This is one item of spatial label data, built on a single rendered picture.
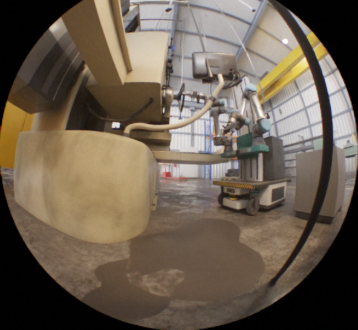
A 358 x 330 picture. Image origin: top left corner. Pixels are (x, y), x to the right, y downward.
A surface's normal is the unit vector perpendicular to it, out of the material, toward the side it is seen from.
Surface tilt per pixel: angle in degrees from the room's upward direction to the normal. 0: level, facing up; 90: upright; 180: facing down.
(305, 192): 90
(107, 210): 90
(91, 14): 180
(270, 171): 90
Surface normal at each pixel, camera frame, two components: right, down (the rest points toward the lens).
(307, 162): -0.99, -0.06
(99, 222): 0.54, -0.12
